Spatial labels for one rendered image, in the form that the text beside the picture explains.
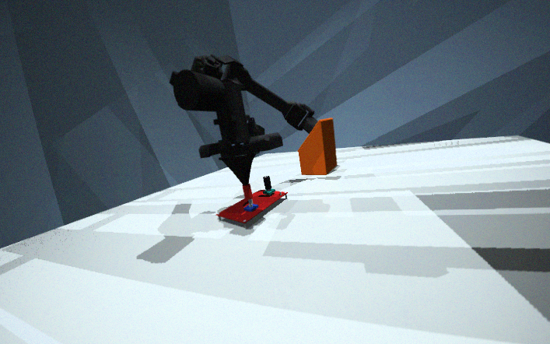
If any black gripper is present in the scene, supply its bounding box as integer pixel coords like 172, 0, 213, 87
199, 109, 283, 185

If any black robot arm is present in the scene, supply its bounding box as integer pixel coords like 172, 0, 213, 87
169, 54, 318, 134

